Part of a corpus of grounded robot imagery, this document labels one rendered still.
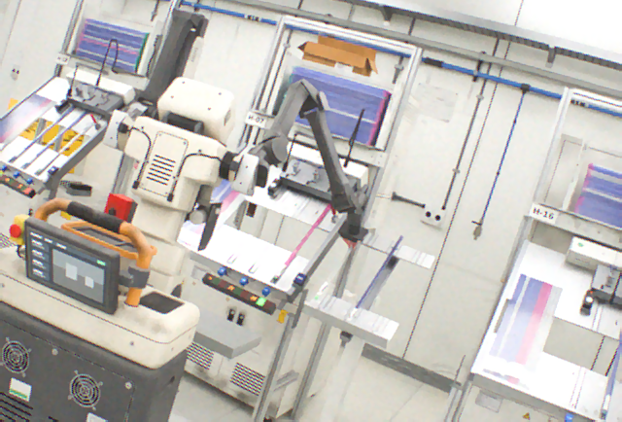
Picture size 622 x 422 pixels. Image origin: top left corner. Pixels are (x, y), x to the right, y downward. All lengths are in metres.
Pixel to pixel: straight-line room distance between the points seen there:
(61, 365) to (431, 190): 3.15
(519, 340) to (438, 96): 2.34
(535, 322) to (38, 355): 1.75
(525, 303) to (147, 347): 1.54
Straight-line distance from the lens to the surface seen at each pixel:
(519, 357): 2.37
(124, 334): 1.51
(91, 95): 3.60
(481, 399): 2.65
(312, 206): 2.78
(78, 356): 1.59
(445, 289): 4.27
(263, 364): 2.92
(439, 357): 4.35
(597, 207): 2.69
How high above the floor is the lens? 1.31
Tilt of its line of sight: 4 degrees down
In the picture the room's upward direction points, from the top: 18 degrees clockwise
